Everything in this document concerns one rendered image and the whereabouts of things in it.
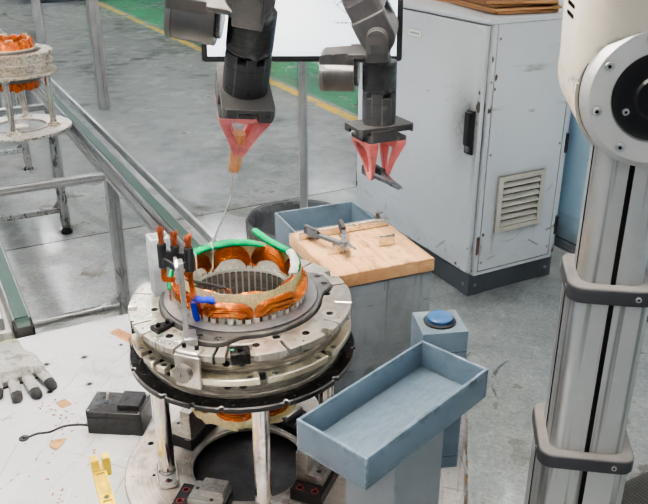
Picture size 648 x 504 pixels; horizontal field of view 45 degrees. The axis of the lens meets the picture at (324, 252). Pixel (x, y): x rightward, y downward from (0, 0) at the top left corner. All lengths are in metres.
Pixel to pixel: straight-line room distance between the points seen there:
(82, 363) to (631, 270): 1.06
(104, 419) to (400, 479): 0.61
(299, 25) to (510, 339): 1.69
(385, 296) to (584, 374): 0.39
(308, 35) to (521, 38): 1.40
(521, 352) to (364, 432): 2.25
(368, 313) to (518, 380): 1.74
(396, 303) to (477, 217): 2.10
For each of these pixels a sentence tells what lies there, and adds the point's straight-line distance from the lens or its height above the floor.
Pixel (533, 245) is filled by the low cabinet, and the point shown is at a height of 0.18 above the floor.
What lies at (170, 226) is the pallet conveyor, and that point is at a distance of 2.32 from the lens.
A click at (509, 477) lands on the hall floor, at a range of 2.59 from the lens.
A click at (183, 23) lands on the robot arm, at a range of 0.96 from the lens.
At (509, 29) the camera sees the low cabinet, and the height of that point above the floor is 1.15.
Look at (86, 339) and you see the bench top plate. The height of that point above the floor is 0.78.
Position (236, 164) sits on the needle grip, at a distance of 1.07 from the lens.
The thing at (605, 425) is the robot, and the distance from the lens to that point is 1.17.
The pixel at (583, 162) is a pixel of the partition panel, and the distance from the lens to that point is 3.75.
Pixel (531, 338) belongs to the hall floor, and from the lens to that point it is 3.32.
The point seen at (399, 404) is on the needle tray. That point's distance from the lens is 1.05.
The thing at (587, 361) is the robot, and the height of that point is 1.07.
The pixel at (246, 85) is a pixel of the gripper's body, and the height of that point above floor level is 1.42.
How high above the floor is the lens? 1.63
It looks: 24 degrees down
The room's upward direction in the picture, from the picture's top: straight up
